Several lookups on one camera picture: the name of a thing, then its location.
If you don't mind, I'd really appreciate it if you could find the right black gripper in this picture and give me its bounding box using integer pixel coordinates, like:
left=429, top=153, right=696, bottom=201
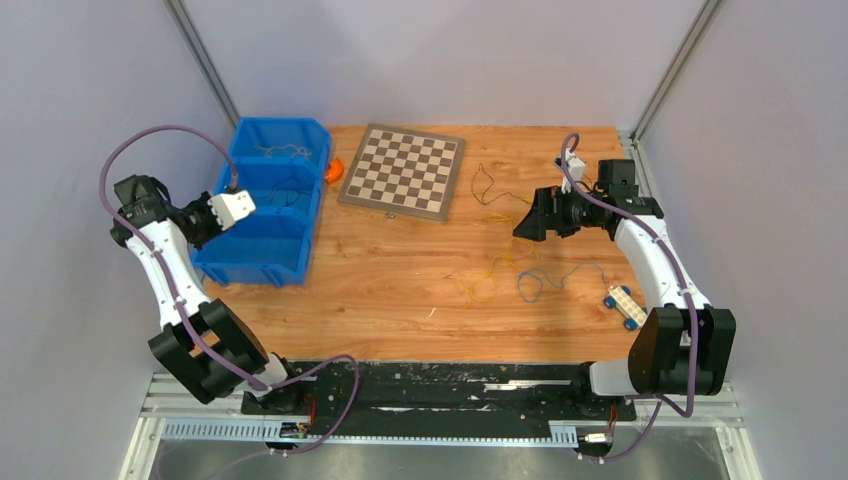
left=513, top=183, right=605, bottom=242

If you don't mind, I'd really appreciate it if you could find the blue cable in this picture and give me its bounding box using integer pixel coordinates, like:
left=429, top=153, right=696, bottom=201
left=515, top=263, right=611, bottom=306

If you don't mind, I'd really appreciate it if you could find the black cable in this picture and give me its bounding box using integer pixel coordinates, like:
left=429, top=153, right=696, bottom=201
left=470, top=162, right=535, bottom=207
left=254, top=178, right=316, bottom=208

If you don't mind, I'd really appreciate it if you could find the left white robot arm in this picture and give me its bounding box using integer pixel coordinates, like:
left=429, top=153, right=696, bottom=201
left=109, top=175, right=306, bottom=414

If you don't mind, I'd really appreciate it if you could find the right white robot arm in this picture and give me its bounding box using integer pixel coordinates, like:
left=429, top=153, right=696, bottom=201
left=514, top=152, right=736, bottom=418

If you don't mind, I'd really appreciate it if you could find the white blue toy block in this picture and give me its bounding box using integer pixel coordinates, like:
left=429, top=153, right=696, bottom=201
left=602, top=285, right=648, bottom=331

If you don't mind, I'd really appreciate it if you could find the checkerboard calibration board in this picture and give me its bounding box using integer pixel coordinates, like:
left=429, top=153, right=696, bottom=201
left=338, top=123, right=466, bottom=222

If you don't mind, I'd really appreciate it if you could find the orange small object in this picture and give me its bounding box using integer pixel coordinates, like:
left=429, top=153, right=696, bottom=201
left=324, top=157, right=344, bottom=184

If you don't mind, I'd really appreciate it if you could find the blue plastic bin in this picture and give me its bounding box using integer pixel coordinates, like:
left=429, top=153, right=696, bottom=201
left=192, top=117, right=332, bottom=288

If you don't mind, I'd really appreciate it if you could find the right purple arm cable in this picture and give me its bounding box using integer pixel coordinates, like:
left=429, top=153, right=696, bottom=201
left=561, top=132, right=700, bottom=463

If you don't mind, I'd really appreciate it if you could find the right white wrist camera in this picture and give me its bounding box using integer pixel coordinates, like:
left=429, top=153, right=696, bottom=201
left=555, top=151, right=586, bottom=194

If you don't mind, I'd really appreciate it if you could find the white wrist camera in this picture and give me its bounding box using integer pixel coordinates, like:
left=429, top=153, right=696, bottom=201
left=555, top=151, right=586, bottom=194
left=207, top=190, right=256, bottom=231

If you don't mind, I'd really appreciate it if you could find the grey cable in bin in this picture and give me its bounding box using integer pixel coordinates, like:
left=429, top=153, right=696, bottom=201
left=254, top=142, right=313, bottom=162

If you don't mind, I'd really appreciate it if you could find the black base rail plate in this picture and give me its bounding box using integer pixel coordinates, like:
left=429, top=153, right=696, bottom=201
left=241, top=360, right=636, bottom=439

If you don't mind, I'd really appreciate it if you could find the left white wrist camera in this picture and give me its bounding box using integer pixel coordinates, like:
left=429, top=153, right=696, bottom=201
left=207, top=190, right=256, bottom=231

